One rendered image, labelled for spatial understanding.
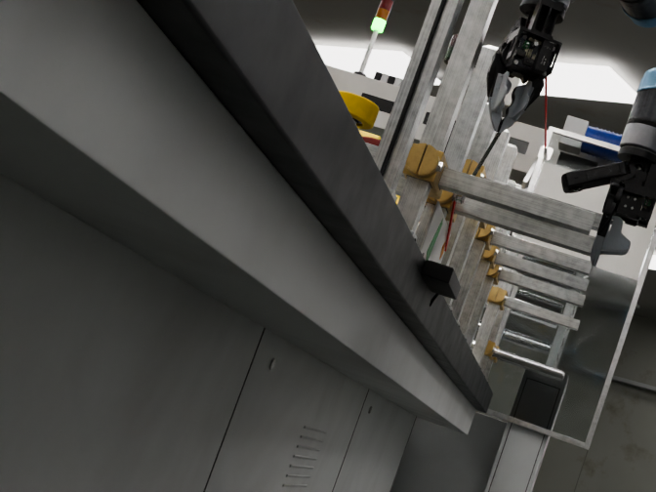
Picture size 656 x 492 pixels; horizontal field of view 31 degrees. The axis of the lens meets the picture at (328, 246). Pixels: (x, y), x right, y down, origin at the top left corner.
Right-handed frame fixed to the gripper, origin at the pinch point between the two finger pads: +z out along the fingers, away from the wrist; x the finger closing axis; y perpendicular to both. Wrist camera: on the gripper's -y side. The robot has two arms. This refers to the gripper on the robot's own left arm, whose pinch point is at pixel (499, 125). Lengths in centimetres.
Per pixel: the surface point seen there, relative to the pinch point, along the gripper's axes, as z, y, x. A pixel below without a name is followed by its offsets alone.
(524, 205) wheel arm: 11.6, 5.2, 6.8
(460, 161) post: 3.1, -19.4, 0.0
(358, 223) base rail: 30, 50, -22
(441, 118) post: 3.4, 3.7, -9.6
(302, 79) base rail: 27, 86, -36
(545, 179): -61, -259, 82
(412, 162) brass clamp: 12.0, 5.8, -11.9
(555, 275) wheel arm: -1, -111, 52
